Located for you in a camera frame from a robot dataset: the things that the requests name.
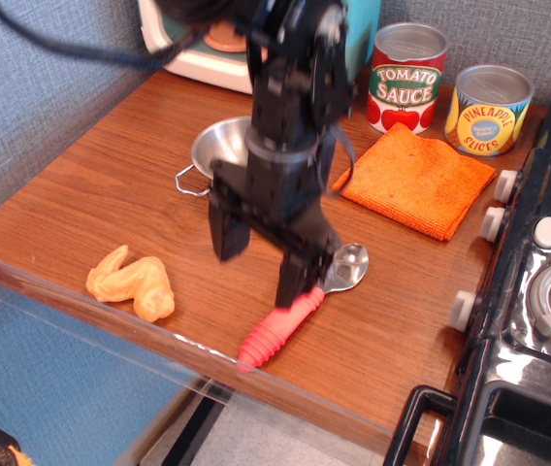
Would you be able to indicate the plastic chicken wing toy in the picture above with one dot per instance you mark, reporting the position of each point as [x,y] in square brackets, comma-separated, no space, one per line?
[144,281]

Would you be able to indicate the black toy stove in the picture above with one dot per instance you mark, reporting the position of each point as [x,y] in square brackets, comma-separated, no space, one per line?
[500,412]

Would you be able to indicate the white stove knob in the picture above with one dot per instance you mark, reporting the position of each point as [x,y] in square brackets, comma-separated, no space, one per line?
[491,223]
[461,309]
[504,185]

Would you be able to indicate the tomato sauce can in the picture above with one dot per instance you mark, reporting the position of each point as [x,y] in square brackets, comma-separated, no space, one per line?
[405,77]

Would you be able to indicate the white stove knob middle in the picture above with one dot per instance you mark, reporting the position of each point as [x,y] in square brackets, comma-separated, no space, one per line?
[491,223]

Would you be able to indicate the silver metal pan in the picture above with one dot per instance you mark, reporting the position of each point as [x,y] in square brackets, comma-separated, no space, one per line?
[222,141]

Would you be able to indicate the clear acrylic table guard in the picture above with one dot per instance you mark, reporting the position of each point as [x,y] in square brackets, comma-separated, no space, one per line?
[84,384]

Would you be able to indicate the teal toy microwave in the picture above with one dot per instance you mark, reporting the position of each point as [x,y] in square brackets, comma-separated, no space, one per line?
[228,69]

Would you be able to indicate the orange folded cloth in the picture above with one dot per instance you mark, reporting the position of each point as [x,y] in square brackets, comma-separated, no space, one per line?
[421,183]

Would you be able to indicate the white stove knob lower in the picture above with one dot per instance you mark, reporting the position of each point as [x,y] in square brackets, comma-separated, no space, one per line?
[461,309]

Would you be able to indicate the red handled metal spoon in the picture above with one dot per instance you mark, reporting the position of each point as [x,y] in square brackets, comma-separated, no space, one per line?
[350,265]

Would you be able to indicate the white stove knob upper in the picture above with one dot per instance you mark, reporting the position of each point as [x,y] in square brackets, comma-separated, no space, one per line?
[504,185]

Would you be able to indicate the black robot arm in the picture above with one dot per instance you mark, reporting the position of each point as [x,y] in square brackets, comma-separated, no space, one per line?
[296,63]

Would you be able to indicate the pineapple slices can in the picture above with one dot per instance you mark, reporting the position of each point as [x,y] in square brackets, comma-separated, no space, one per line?
[487,110]

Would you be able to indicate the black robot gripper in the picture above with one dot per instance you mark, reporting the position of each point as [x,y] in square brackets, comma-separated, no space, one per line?
[278,194]

